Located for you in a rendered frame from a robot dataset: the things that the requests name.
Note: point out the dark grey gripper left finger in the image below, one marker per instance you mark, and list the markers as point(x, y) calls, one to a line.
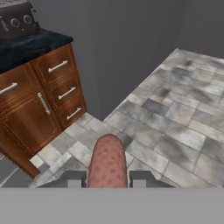
point(76, 178)

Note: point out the brown wooden cupboard door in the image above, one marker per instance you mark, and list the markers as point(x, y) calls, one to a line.
point(29, 122)

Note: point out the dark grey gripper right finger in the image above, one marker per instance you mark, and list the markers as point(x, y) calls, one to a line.
point(141, 178)

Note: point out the pink sausage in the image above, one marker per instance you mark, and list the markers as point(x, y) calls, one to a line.
point(107, 163)

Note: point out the brown wooden drawer front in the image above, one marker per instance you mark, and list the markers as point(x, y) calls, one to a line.
point(56, 66)
point(73, 114)
point(14, 87)
point(66, 93)

